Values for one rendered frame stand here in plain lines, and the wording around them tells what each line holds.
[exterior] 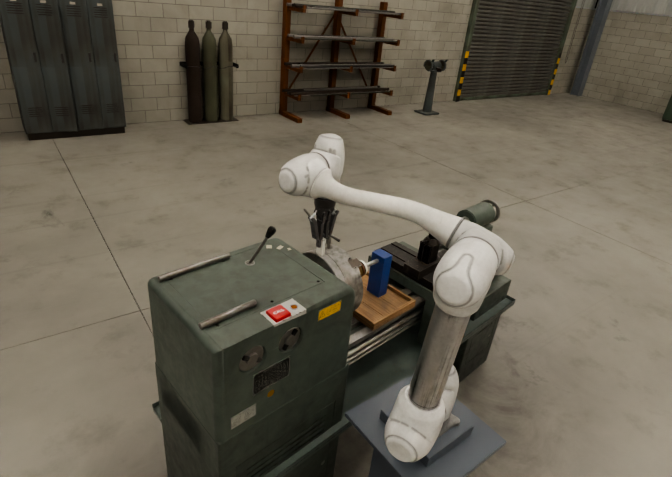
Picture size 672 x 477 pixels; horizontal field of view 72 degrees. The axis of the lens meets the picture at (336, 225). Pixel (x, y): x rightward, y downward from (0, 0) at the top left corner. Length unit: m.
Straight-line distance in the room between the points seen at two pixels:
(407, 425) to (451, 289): 0.54
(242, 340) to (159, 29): 7.10
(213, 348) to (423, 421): 0.67
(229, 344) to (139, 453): 1.49
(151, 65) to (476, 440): 7.32
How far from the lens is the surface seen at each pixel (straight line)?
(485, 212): 2.86
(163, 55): 8.27
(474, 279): 1.20
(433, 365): 1.43
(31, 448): 3.03
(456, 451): 1.93
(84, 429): 3.02
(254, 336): 1.47
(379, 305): 2.26
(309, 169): 1.36
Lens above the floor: 2.21
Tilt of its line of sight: 27 degrees down
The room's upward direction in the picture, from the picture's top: 6 degrees clockwise
